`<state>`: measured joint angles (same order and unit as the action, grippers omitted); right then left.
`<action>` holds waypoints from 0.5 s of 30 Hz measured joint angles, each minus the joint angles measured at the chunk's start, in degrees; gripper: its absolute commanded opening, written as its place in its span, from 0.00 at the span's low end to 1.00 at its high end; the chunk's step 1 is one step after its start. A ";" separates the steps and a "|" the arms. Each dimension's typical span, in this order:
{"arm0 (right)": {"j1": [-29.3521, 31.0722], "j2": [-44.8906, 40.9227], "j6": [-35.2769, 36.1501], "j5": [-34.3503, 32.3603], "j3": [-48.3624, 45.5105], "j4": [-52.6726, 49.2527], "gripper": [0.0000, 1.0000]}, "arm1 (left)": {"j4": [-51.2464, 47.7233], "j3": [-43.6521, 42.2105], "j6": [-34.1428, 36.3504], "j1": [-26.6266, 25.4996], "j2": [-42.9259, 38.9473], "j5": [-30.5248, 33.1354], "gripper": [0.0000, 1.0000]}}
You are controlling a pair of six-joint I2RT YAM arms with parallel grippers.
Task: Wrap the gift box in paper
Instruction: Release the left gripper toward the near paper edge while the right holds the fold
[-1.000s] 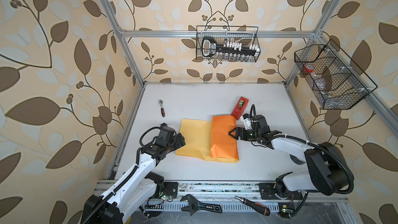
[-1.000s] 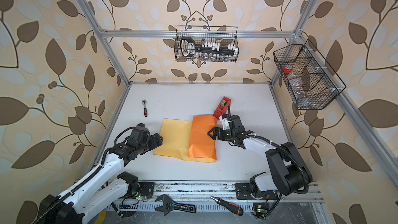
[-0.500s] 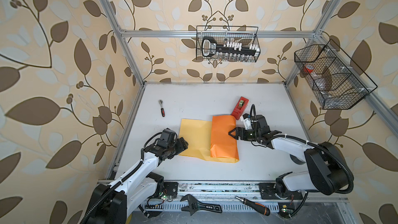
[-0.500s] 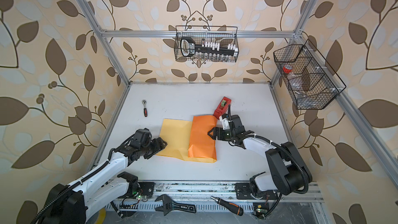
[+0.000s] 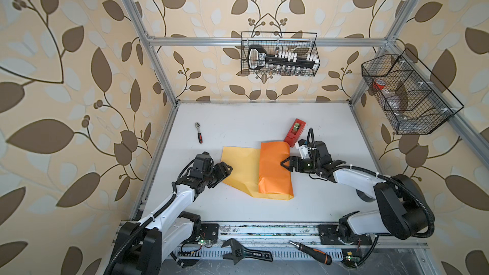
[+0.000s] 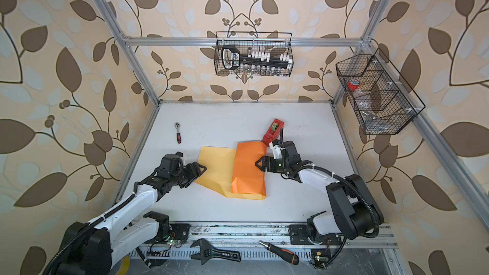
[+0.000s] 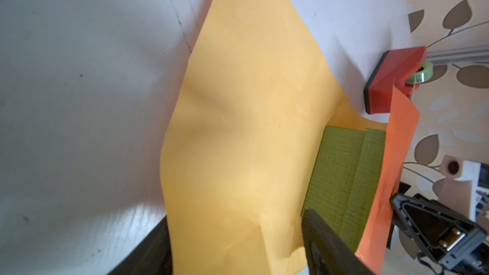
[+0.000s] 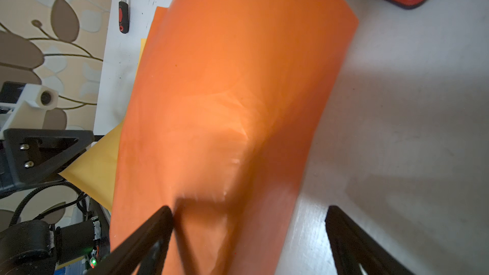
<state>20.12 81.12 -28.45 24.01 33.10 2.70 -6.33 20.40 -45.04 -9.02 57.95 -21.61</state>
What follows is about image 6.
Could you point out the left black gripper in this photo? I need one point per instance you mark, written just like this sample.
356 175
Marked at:
193 174

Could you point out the small red-handled ratchet wrench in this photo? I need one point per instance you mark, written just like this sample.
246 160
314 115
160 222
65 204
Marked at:
178 134

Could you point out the aluminium front rail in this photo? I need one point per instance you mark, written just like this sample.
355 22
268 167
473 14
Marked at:
238 234

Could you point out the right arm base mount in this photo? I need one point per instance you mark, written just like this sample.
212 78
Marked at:
306 234

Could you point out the black orange screwdriver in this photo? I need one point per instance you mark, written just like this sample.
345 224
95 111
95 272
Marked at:
284 254

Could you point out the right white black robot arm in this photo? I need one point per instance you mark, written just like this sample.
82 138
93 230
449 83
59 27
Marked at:
353 211

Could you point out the black wire basket right wall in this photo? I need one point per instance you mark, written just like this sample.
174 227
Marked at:
385 101

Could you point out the black adjustable wrench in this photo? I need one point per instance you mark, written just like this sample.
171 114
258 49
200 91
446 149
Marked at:
208 252

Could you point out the clear packing tape roll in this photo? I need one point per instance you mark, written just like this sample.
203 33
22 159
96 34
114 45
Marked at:
124 266

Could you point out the red tape dispenser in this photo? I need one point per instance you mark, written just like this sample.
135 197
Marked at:
273 132

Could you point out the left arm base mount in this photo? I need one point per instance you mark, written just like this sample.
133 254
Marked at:
166 231

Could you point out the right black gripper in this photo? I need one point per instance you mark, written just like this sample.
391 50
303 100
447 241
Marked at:
265 158

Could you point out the yellow orange wrapping paper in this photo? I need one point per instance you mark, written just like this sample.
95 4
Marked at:
232 172

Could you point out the black wire basket wall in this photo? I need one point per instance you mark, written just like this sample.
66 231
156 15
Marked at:
385 101
246 41

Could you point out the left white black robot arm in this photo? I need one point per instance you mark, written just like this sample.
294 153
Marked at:
97 246

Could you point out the black wire basket back wall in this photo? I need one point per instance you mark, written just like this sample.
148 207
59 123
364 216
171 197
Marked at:
246 41

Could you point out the black socket set holder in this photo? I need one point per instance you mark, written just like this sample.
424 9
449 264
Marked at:
233 59

